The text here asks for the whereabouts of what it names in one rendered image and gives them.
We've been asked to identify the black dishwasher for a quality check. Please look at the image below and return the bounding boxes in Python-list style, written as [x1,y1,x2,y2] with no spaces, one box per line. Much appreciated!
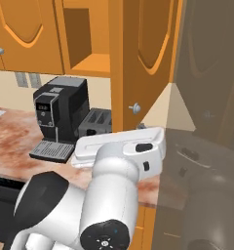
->
[0,175,26,243]

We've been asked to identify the grey wall socket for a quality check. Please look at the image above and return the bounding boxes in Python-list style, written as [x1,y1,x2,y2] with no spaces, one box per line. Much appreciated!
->
[14,71,29,89]
[27,72,43,89]

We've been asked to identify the orange base cabinet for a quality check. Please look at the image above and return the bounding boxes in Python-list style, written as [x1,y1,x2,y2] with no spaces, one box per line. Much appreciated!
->
[129,203,158,250]

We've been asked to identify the grey toaster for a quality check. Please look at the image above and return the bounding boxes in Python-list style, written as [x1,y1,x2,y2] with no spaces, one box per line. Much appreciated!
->
[77,107,113,140]

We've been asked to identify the black coffee machine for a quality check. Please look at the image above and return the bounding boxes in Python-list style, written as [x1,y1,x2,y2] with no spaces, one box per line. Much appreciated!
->
[28,76,91,164]

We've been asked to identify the open orange cabinet door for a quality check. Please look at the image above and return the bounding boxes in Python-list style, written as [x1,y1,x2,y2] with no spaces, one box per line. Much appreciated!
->
[108,0,184,134]

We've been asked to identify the steel fridge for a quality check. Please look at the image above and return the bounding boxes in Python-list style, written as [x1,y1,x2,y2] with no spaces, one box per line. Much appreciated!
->
[151,0,234,250]

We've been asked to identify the orange wall cabinet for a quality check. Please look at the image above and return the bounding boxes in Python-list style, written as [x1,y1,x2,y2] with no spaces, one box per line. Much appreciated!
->
[53,0,112,79]

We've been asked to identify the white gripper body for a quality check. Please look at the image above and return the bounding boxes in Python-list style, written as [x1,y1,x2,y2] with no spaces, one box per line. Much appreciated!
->
[71,126,166,169]

